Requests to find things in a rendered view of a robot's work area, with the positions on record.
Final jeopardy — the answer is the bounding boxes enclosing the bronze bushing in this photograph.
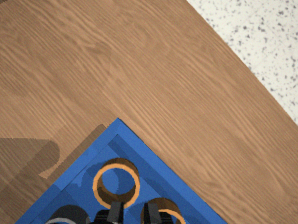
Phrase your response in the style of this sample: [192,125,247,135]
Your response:
[140,197,186,224]
[93,157,140,209]

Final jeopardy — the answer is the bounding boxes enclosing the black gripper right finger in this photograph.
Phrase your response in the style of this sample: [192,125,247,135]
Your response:
[143,203,174,224]

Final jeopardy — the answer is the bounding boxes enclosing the white metal sleeve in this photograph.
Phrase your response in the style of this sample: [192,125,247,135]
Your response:
[45,205,91,224]

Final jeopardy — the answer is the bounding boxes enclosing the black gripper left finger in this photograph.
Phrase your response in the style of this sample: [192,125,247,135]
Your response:
[89,202,124,224]

